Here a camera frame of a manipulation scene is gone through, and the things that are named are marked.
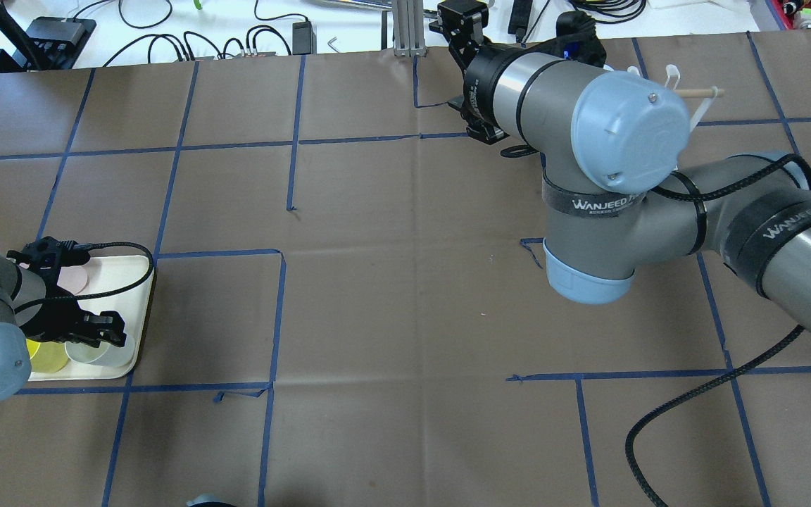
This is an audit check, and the white wire cup rack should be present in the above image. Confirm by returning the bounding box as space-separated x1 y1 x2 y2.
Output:
624 65 724 134

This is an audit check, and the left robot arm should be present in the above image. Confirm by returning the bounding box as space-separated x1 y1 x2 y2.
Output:
0 237 127 401

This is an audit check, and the black braided cable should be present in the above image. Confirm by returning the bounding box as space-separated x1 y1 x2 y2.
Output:
624 324 807 507

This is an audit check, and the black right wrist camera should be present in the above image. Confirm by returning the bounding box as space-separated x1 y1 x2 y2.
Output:
428 1 489 43

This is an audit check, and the yellow plastic cup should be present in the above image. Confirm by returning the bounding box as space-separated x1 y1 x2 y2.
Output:
25 339 70 373

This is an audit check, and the white plastic cup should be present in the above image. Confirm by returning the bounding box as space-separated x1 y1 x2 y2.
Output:
64 338 136 367

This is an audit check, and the pink plastic cup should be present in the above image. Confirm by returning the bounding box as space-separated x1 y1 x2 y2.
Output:
57 266 89 294

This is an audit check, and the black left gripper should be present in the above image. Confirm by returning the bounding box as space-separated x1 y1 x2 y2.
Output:
6 237 127 347

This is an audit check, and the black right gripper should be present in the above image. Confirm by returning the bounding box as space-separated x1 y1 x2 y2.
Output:
448 43 512 145

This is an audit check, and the cream plastic tray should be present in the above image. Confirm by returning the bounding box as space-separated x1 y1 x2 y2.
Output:
25 255 156 384

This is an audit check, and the aluminium frame post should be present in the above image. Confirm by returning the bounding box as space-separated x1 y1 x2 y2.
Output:
391 0 426 57

